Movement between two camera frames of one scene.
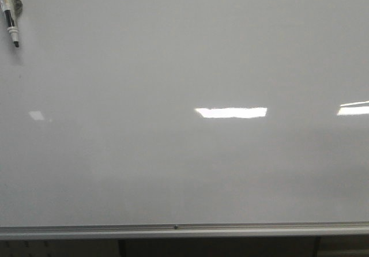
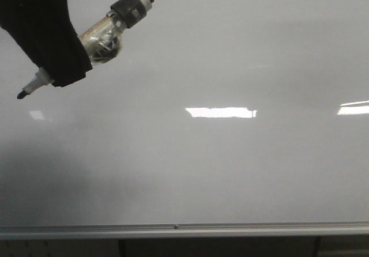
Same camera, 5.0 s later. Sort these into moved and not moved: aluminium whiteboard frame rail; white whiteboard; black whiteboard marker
Moved: black whiteboard marker
Not moved: white whiteboard; aluminium whiteboard frame rail
